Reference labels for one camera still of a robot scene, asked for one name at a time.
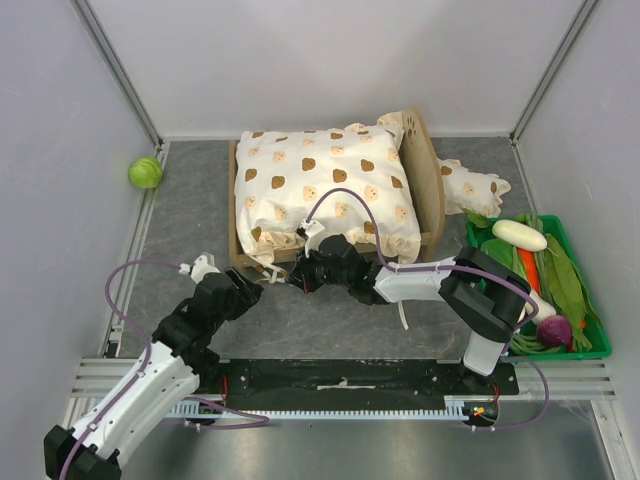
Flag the bear print cream quilt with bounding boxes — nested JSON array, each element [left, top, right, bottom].
[[234, 112, 422, 272]]

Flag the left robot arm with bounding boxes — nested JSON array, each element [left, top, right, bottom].
[[43, 268, 263, 479]]

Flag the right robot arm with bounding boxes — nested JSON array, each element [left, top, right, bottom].
[[287, 235, 532, 394]]

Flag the green cabbage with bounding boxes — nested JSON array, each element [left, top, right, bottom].
[[128, 156, 164, 189]]

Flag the bear print small pillow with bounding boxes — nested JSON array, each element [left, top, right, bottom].
[[438, 159, 511, 218]]

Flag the white radish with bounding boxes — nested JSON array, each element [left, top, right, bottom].
[[492, 219, 547, 252]]

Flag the orange carrot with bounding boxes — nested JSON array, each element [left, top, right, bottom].
[[517, 248, 540, 294]]

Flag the green beans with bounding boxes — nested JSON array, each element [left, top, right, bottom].
[[510, 333, 563, 356]]

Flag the green plastic basket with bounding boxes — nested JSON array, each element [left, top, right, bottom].
[[465, 213, 614, 361]]

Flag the purple cabbage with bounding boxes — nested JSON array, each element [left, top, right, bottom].
[[536, 315, 573, 348]]

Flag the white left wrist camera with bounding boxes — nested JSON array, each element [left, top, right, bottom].
[[179, 253, 220, 284]]

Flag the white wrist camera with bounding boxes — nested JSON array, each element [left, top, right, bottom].
[[296, 220, 327, 254], [179, 253, 220, 284]]

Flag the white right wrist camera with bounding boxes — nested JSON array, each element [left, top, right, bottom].
[[296, 220, 327, 254]]

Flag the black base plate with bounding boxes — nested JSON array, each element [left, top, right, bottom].
[[197, 359, 519, 411]]

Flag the wooden pet bed frame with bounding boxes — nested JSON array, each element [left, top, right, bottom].
[[229, 108, 445, 267]]

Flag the white cable duct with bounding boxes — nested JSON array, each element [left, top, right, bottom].
[[166, 399, 499, 424]]

